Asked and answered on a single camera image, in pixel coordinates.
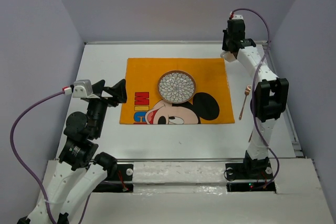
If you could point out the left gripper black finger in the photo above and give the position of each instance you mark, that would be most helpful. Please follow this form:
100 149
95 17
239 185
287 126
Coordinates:
118 93
97 89

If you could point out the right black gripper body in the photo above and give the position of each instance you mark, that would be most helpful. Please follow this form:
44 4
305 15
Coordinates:
230 40

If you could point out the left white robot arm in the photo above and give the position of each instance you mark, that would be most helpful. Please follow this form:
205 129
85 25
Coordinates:
79 169

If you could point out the floral patterned plate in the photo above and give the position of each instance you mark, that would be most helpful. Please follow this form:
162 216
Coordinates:
176 86

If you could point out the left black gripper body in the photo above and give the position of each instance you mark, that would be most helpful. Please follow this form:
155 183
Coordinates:
97 107

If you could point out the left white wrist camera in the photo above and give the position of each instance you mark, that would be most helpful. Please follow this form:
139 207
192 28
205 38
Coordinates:
79 89

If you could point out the copper fork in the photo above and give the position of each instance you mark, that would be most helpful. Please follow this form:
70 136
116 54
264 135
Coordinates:
246 94

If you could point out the white ceramic mug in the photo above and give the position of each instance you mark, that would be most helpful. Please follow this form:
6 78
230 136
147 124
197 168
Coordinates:
228 56

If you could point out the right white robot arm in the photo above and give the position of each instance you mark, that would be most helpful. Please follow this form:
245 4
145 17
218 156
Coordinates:
268 100

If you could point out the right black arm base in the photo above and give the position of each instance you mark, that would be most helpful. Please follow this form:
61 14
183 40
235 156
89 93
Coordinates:
252 174

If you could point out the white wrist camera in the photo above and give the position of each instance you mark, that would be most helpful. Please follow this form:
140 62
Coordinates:
79 89
234 16

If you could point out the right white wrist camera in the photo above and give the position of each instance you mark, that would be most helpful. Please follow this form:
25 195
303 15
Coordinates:
234 16

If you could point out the yellow cartoon cloth napkin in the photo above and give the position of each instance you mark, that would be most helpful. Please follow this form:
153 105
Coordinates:
210 102

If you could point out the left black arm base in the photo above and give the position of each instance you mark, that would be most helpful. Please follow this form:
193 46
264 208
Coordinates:
119 181

